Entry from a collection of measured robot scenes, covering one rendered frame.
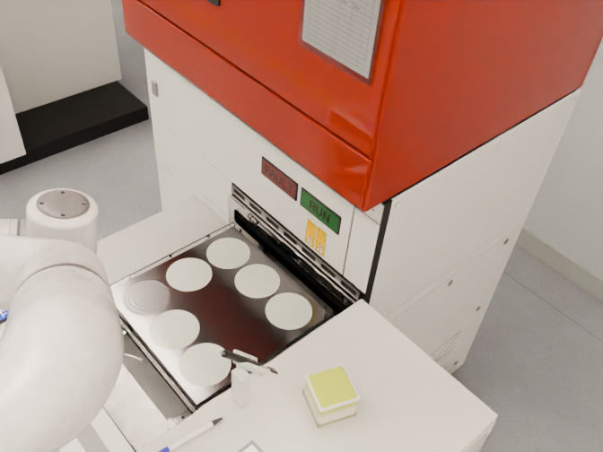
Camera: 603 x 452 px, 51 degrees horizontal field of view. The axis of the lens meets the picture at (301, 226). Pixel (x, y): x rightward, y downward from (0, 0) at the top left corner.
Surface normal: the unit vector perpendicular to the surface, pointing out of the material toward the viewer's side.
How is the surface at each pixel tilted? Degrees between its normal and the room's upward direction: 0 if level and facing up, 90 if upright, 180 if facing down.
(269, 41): 90
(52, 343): 13
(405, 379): 0
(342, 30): 90
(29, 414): 34
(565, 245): 90
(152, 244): 0
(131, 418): 0
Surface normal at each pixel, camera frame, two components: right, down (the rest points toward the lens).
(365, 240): -0.75, 0.42
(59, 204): 0.22, -0.80
